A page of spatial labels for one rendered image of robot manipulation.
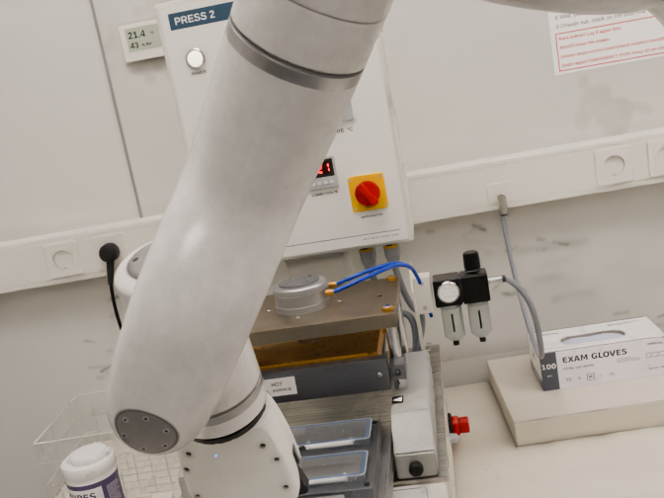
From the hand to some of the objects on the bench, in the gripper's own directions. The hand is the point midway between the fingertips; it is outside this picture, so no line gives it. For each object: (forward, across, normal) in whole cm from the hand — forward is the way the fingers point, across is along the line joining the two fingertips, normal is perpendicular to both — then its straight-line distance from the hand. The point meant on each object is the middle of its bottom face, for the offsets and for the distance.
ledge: (+51, -68, -64) cm, 107 cm away
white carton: (+47, -46, -65) cm, 92 cm away
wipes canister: (+40, +42, -33) cm, 67 cm away
